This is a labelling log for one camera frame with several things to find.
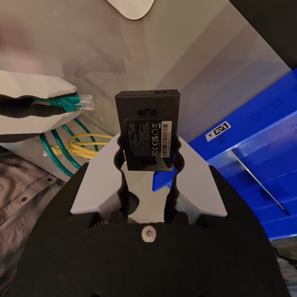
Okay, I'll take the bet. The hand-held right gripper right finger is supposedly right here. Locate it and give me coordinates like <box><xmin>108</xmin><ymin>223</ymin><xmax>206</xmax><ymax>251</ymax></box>
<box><xmin>164</xmin><ymin>136</ymin><xmax>227</xmax><ymax>223</ymax></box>

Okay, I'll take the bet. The person's plaid shirt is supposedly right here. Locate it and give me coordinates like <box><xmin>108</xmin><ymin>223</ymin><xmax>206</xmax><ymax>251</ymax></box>
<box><xmin>0</xmin><ymin>151</ymin><xmax>70</xmax><ymax>286</ymax></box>

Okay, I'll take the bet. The blue plastic bin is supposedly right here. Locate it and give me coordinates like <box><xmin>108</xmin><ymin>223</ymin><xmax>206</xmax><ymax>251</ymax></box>
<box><xmin>152</xmin><ymin>67</ymin><xmax>297</xmax><ymax>240</ymax></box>

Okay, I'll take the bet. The yellow ethernet cable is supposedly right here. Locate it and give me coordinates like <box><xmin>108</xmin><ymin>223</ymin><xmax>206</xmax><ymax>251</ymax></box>
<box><xmin>50</xmin><ymin>133</ymin><xmax>127</xmax><ymax>164</ymax></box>

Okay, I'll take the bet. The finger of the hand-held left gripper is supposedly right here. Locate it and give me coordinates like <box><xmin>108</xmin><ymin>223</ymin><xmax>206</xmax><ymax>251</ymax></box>
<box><xmin>0</xmin><ymin>104</ymin><xmax>83</xmax><ymax>143</ymax></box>
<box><xmin>0</xmin><ymin>70</ymin><xmax>77</xmax><ymax>105</ymax></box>

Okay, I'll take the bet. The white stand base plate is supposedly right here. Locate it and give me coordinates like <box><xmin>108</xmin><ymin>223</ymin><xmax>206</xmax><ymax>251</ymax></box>
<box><xmin>106</xmin><ymin>0</ymin><xmax>155</xmax><ymax>20</ymax></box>

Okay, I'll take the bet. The green ethernet cable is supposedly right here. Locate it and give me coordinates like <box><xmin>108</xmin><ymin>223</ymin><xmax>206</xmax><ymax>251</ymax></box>
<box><xmin>39</xmin><ymin>93</ymin><xmax>99</xmax><ymax>179</ymax></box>

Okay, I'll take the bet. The black network switch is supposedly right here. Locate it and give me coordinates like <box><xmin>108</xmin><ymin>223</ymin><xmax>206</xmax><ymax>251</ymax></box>
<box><xmin>115</xmin><ymin>89</ymin><xmax>181</xmax><ymax>172</ymax></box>

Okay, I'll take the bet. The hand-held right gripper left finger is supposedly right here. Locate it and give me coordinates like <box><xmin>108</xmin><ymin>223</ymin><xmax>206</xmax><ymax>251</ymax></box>
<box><xmin>70</xmin><ymin>133</ymin><xmax>130</xmax><ymax>220</ymax></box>

